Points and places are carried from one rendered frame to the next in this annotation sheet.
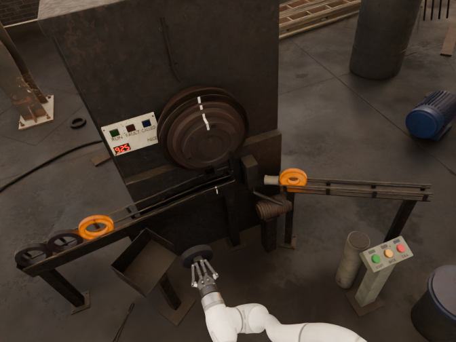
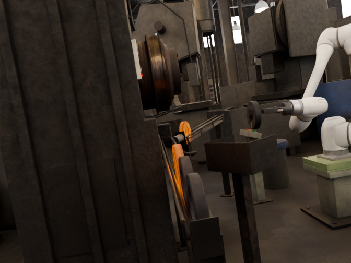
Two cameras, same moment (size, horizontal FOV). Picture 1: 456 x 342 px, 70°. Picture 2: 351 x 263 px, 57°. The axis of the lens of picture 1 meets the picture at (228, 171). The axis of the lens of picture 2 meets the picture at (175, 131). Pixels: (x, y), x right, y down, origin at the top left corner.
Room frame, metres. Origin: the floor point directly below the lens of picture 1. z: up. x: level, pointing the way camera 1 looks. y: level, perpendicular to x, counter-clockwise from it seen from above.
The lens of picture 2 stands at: (0.91, 2.01, 0.93)
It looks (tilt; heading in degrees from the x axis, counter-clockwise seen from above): 5 degrees down; 280
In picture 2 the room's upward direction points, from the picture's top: 9 degrees counter-clockwise
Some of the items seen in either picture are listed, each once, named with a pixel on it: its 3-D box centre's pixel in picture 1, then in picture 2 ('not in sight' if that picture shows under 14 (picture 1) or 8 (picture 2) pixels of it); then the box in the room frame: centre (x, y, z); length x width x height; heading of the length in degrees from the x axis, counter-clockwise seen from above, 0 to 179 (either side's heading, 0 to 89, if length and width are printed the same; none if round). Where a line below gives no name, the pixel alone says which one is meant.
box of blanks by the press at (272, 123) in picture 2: not in sight; (249, 130); (0.66, -2.60, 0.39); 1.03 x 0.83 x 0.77; 29
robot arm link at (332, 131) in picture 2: not in sight; (335, 132); (0.23, -0.28, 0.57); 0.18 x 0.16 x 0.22; 147
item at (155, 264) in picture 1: (159, 284); (249, 213); (0.88, 0.50, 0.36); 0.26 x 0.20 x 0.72; 139
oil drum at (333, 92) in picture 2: not in sight; (337, 110); (-0.66, -3.10, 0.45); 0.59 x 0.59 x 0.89
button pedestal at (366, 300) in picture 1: (374, 278); (255, 164); (0.75, -0.75, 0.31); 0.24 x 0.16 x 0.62; 104
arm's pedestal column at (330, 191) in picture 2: not in sight; (340, 192); (0.24, -0.29, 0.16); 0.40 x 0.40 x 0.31; 16
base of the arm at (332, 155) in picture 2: not in sight; (334, 152); (0.25, -0.31, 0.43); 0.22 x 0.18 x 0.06; 108
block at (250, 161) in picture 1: (250, 173); (164, 141); (1.37, -0.13, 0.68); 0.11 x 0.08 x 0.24; 14
